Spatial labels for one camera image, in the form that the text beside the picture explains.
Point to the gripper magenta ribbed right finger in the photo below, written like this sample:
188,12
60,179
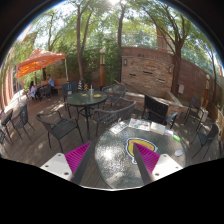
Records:
153,166

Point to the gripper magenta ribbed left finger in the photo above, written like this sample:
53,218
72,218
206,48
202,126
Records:
70,166

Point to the yellow purple mouse pad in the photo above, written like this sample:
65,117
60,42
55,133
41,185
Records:
132,141

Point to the white computer mouse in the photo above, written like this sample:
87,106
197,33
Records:
179,153

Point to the green marker pen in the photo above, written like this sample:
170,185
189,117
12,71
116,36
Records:
175,137

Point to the white box on table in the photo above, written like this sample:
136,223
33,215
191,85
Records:
157,128

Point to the colourful printed booklet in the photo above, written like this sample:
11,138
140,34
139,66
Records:
139,124

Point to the grey metal chair front left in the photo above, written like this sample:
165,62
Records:
59,129

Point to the clear plastic package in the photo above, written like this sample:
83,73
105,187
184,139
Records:
118,127

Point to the black slatted chair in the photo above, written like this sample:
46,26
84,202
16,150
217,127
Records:
157,111

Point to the grey wicker chair centre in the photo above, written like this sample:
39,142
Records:
121,110

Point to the black chair far right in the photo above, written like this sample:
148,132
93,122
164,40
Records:
207,139

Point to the black chair far left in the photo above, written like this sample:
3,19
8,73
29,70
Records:
21,119

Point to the round green glass table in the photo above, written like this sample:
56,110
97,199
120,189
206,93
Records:
86,100

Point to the dark chair right background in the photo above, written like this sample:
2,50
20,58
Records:
194,110

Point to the grey chair behind green table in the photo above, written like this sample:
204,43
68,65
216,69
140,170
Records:
114,92

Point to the seated person in white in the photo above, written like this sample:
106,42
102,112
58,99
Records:
32,90

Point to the seated person in blue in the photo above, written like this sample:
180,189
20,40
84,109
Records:
50,81

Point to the orange patio umbrella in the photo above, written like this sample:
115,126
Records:
37,60

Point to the wooden lamp post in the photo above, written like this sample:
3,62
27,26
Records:
102,67

